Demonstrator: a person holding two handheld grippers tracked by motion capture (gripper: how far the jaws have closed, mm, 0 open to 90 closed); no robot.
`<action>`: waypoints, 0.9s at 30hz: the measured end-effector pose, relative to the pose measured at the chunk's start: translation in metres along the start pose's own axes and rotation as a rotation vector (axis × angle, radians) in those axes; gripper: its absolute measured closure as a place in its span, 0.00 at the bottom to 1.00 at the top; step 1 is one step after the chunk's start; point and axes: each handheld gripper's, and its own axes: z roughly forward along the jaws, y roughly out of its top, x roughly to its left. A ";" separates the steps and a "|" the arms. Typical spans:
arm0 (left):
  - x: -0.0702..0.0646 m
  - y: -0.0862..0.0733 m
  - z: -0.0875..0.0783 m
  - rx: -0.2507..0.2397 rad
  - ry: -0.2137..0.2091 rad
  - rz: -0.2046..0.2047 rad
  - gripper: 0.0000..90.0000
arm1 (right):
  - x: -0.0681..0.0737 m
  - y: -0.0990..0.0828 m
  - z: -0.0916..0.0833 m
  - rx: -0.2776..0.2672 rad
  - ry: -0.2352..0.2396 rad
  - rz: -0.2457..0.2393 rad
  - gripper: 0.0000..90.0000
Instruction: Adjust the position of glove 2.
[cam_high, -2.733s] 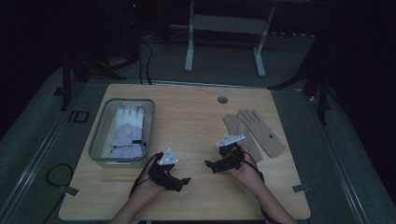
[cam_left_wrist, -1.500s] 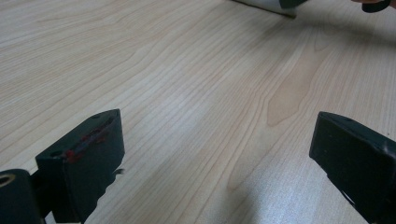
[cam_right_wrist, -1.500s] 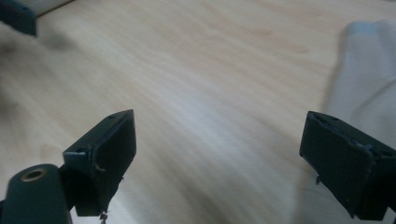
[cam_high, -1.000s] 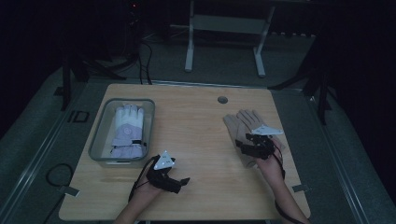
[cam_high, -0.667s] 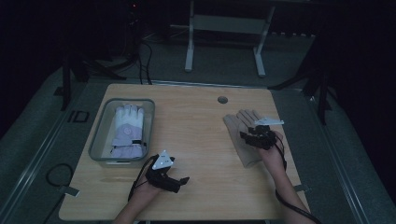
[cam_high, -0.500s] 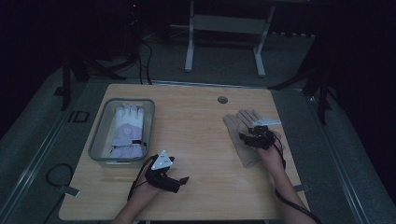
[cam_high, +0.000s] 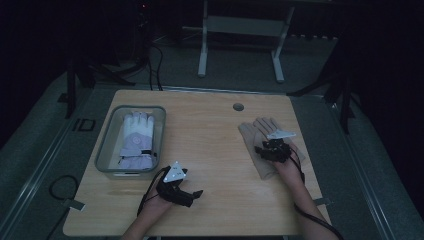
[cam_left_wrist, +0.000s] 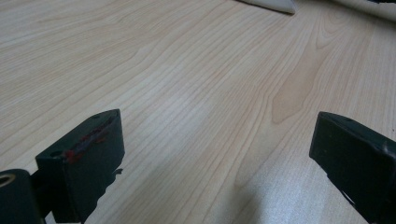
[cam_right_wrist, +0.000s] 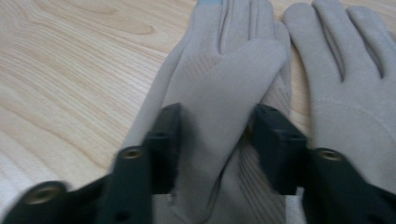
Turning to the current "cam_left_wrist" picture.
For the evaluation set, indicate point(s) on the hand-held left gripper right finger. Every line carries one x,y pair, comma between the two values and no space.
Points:
358,161

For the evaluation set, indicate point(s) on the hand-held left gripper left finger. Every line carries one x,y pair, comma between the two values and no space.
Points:
81,168

